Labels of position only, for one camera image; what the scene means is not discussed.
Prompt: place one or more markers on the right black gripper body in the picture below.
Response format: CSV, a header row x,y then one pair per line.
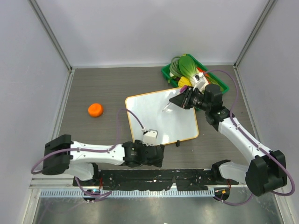
x,y
194,99

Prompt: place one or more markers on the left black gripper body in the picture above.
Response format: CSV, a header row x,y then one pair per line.
x,y
158,164

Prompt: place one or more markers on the magenta marker cap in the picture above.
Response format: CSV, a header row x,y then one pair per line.
x,y
183,89

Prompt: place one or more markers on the orange framed whiteboard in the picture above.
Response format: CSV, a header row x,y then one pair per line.
x,y
173,124

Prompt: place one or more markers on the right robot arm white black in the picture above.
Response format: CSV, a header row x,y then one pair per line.
x,y
265,171

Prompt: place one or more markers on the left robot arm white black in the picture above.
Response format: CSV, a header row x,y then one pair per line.
x,y
66,156

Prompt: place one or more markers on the yellow toy vegetable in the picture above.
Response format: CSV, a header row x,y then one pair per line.
x,y
184,81

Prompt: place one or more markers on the toy bok choy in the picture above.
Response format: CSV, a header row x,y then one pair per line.
x,y
187,67

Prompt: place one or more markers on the grey green coiled toy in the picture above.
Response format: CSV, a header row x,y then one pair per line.
x,y
174,67

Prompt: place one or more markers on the orange toy fruit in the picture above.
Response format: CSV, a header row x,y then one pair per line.
x,y
95,110

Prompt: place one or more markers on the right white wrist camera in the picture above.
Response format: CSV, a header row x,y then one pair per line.
x,y
200,82

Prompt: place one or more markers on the slotted grey cable duct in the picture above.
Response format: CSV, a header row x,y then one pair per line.
x,y
173,192

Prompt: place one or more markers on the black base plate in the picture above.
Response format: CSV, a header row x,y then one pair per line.
x,y
155,179

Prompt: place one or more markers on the right aluminium frame post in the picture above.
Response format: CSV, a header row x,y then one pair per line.
x,y
256,29

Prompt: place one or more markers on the aluminium frame post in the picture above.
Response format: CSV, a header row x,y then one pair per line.
x,y
46,26
256,29

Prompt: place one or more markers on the left aluminium frame post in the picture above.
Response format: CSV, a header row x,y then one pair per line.
x,y
46,26

